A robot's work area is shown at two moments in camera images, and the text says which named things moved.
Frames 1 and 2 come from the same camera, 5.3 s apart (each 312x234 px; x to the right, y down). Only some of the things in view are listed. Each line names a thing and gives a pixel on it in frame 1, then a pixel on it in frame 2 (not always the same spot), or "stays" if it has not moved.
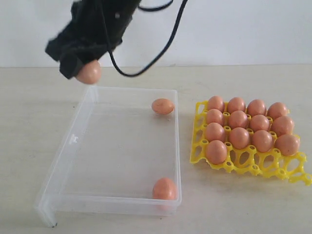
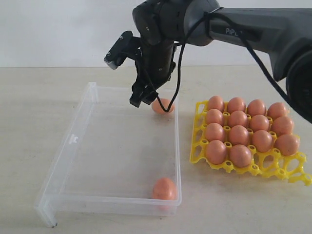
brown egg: x=282 y=125 stays
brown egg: x=215 y=131 stays
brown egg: x=216 y=152 stays
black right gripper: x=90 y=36 -> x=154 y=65
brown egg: x=236 y=104 stays
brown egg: x=90 y=72 -> x=241 y=155
